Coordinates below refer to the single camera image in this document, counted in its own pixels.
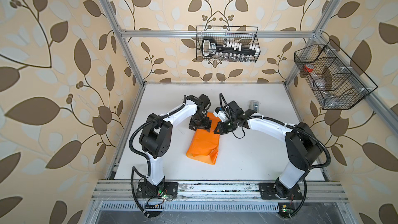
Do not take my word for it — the orange wrapping paper sheet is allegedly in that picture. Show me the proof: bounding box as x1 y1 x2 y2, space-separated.
186 113 220 165

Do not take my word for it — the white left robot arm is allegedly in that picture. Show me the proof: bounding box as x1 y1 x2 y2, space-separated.
139 94 211 187

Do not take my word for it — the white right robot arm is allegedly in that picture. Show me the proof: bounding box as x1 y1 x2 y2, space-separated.
214 101 331 199

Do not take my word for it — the grey tape dispenser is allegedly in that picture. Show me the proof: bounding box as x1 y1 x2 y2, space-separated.
249 100 260 113

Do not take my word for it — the black white tool in basket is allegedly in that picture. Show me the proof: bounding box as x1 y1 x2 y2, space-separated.
199 37 261 59

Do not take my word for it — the red capped clear bottle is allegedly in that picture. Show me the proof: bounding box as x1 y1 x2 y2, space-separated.
304 63 330 97

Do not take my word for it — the black wire basket back wall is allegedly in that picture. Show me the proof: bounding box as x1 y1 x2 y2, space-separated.
196 25 261 63

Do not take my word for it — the black wire basket wall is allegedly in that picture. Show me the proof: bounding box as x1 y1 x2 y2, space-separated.
196 25 261 63
294 39 378 110

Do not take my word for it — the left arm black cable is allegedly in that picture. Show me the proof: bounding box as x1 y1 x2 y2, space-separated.
129 103 187 218

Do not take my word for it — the black wire basket right wall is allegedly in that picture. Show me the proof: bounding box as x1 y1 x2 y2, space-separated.
294 39 378 110

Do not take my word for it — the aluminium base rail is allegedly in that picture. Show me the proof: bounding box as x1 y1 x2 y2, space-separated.
91 180 349 203

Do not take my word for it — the aluminium frame post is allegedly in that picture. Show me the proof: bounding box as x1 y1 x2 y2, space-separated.
99 0 145 88

